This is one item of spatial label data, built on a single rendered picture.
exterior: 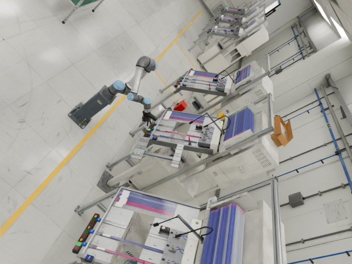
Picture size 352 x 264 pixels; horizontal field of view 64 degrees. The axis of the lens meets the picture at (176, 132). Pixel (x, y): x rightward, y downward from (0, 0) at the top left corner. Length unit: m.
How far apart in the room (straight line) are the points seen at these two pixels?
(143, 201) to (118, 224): 0.29
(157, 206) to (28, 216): 1.17
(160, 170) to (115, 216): 1.14
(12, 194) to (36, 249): 0.52
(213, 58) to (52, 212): 5.69
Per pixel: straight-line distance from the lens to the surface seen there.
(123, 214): 2.39
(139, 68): 2.97
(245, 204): 2.23
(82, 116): 3.51
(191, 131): 3.28
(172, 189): 3.51
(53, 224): 2.98
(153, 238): 2.26
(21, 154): 3.07
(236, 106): 4.34
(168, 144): 3.07
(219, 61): 7.54
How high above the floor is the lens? 2.56
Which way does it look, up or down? 31 degrees down
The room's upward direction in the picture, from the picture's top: 60 degrees clockwise
